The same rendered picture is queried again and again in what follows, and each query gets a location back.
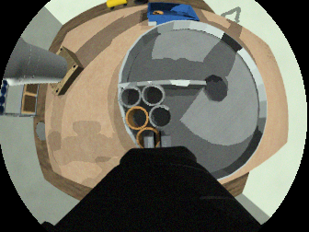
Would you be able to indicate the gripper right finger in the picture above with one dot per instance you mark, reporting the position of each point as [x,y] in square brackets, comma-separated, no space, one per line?
[165,140]

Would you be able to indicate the grey hollow cylinder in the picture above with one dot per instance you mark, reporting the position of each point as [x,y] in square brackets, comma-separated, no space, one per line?
[126,92]
[167,110]
[153,88]

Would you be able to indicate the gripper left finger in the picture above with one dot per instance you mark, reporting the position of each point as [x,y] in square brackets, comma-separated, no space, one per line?
[149,141]

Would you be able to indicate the blue plastic crate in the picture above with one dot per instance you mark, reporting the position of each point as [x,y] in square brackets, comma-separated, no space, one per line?
[169,9]

